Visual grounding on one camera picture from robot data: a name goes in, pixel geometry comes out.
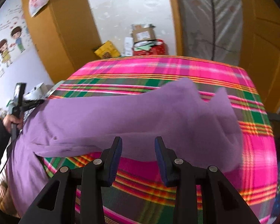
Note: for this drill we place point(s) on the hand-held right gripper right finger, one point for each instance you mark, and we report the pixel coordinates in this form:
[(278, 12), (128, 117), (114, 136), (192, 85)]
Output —
[(160, 165)]

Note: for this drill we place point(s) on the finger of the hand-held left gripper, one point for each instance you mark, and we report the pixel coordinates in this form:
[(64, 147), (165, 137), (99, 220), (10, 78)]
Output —
[(33, 103)]

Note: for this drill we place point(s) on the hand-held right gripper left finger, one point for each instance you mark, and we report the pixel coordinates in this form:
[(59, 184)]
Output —
[(114, 165)]

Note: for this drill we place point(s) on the purple fleece cloth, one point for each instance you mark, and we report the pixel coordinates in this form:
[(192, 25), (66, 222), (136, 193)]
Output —
[(130, 121)]

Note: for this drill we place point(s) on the person's left hand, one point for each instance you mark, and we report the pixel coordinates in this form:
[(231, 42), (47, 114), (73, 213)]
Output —
[(7, 122)]

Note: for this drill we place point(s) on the white paper bag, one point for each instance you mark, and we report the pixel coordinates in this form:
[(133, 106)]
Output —
[(36, 91)]

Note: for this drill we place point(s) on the wooden wardrobe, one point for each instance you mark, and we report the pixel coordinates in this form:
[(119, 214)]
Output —
[(65, 28)]

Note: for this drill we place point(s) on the yellow printed bag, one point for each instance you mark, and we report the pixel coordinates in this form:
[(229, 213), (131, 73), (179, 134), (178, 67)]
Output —
[(107, 50)]

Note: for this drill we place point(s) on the white plastic bag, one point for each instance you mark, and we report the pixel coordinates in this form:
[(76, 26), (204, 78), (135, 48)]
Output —
[(37, 0)]

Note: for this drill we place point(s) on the pink plaid blanket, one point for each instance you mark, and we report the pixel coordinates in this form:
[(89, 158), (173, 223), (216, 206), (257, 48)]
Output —
[(177, 70)]

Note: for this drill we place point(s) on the brown quilted cloth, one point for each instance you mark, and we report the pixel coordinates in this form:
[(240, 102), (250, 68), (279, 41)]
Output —
[(2, 198)]

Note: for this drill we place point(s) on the small white box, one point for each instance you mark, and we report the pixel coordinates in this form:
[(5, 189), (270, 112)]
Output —
[(128, 46)]

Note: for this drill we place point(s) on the cardboard box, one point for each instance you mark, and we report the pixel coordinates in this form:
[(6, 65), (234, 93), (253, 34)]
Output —
[(144, 35)]

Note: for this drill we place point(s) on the clear plastic door curtain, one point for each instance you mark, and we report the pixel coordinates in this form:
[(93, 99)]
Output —
[(212, 23)]

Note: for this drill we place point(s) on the wooden door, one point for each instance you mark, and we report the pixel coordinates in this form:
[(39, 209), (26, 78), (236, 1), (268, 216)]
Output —
[(266, 51)]

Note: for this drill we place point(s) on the cartoon children wall sticker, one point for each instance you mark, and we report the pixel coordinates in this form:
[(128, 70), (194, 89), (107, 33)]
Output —
[(4, 49)]

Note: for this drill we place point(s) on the wooden door frame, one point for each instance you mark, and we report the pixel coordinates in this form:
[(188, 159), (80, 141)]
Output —
[(173, 16)]

